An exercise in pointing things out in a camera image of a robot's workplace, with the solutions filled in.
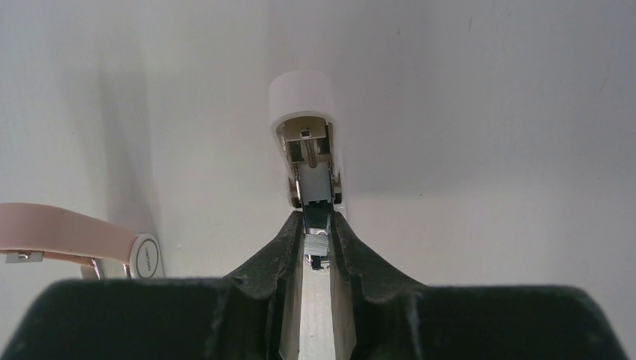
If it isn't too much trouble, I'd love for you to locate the white mini stapler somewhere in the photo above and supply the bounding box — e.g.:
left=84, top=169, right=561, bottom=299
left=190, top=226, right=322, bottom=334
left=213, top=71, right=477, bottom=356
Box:
left=268, top=70, right=344, bottom=222

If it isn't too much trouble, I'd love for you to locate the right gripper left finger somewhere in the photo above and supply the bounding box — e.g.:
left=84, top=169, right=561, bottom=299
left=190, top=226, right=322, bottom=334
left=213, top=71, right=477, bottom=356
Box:
left=2, top=211, right=304, bottom=359

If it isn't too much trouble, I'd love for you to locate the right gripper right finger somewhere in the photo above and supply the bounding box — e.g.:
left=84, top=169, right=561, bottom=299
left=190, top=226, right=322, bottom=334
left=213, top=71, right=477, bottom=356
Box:
left=329, top=213, right=627, bottom=359

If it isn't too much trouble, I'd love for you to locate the grey staple strip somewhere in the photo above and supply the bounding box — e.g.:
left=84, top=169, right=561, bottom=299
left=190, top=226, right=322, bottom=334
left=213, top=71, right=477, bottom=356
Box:
left=304, top=233, right=330, bottom=257

